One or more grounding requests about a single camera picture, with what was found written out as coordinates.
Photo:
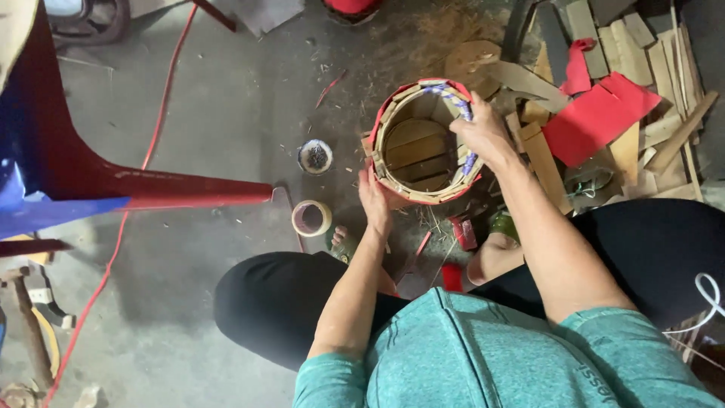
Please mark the crumpled red paper scrap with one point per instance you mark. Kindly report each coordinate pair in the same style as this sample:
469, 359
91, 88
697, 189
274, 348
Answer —
577, 68

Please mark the long red paper sliver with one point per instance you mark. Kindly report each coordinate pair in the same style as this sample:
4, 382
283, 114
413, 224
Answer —
330, 89

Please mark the blue plastic sheet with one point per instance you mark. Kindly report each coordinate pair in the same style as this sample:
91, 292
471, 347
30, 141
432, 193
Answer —
39, 209

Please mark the large red paper sheet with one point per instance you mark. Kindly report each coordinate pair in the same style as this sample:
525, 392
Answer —
594, 116

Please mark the small bowl of nails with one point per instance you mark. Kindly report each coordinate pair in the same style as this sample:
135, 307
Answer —
315, 157

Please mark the grey cardboard sheet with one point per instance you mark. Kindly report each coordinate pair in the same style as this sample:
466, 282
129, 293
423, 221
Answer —
266, 14

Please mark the blue white patterned strip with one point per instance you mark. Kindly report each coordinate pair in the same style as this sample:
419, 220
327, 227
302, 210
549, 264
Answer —
465, 110

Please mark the red plastic chair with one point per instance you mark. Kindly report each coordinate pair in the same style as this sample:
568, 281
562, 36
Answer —
68, 147

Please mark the person's black trousers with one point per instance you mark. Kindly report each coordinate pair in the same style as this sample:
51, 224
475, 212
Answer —
645, 249

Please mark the red bucket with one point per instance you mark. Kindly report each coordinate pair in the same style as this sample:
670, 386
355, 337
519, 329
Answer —
351, 8

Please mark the round wooden disc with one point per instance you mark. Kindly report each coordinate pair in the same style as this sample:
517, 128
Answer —
470, 59

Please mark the heap of wooden slats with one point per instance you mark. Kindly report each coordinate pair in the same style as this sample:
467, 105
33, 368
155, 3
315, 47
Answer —
651, 62

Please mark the person's left hand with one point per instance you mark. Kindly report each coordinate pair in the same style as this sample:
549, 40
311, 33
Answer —
375, 203

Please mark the person's teal shirt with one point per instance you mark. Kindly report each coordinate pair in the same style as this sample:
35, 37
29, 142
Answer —
493, 357

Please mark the clear tape roll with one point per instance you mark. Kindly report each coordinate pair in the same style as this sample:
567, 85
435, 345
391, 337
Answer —
311, 218

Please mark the green sandal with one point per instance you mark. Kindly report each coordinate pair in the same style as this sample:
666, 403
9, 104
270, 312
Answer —
342, 249
504, 225

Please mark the thin red paper strip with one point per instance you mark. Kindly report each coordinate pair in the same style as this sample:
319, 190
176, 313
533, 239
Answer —
423, 243

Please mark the shiny red packet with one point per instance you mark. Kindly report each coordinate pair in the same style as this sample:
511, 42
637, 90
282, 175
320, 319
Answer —
464, 233

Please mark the small red paper piece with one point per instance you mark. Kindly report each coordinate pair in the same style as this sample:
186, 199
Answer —
452, 277

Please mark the person's right hand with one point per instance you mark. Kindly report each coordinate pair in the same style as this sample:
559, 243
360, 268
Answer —
486, 136

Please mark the black and white tool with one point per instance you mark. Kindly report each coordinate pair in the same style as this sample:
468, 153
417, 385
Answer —
48, 297

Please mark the person's left fingers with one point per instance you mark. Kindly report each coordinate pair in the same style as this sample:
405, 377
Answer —
368, 181

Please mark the wooden slat barrel red wrap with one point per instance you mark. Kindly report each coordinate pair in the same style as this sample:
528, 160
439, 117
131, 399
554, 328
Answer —
419, 150

